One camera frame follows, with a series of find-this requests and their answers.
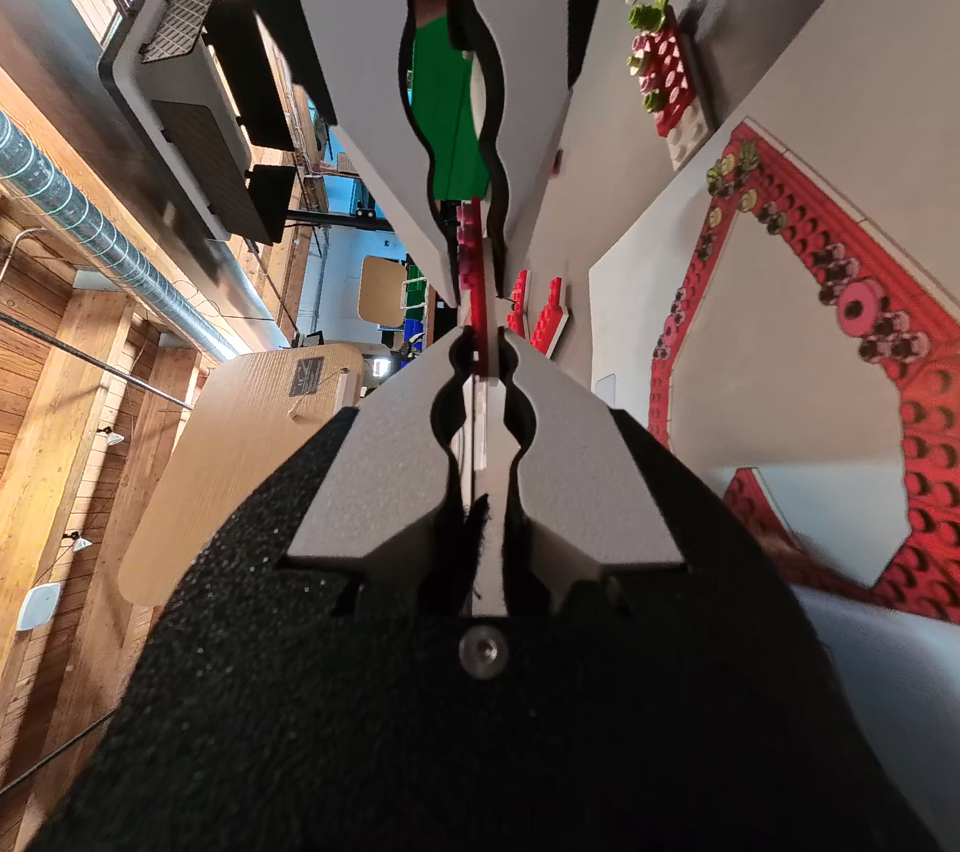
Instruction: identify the green panel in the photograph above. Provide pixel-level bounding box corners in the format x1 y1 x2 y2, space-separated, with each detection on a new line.
411 15 492 202

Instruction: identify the red and magenta lego assembly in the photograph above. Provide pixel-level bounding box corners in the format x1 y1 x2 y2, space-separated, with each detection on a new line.
454 195 502 374

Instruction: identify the large light wooden board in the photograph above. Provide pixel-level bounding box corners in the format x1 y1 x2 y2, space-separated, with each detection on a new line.
120 342 365 607

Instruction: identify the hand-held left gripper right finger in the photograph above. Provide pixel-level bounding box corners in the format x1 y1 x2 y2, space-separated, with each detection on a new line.
498 328 687 609

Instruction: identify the red brick arch frame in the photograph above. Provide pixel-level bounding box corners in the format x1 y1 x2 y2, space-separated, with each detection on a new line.
588 119 960 624

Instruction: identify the small light wooden board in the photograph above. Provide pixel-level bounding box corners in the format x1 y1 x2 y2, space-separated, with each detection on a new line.
358 254 410 328

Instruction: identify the thin black ceiling rod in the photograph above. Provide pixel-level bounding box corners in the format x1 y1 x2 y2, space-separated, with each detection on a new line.
0 312 195 410

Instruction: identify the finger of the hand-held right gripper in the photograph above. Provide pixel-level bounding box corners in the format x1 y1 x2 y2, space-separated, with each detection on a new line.
270 0 462 307
448 0 621 294

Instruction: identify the white wireless access point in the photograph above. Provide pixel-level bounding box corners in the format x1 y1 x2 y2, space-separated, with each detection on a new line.
16 582 63 631

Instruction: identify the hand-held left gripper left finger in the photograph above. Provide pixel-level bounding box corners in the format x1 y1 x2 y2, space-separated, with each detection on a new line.
285 327 477 605

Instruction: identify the red lego plate with white end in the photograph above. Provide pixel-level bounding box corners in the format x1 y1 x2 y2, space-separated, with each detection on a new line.
626 0 714 172

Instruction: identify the stepped red and white lego piece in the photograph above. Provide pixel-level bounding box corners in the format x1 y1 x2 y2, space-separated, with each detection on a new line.
528 278 571 359

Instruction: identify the small red and white lego piece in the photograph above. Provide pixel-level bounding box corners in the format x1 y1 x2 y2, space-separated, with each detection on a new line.
506 269 532 335

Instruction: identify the black ceiling rail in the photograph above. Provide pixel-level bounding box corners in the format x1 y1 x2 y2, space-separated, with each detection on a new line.
285 208 399 230

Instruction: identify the silver ventilation duct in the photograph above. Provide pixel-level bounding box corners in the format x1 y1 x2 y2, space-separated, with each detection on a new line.
0 109 241 361

